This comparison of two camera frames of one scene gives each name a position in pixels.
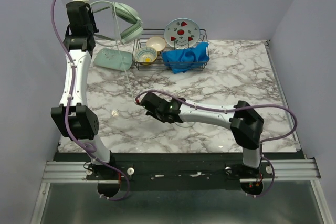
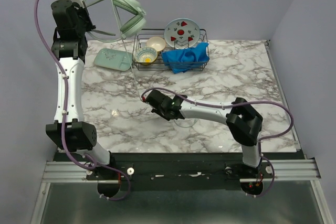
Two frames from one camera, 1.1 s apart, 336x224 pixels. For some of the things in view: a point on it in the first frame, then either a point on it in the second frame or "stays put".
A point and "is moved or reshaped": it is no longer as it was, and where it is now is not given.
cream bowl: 156,42 stays put
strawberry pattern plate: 181,33 stays put
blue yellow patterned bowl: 146,55 stays put
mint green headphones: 133,33 is moved or reshaped
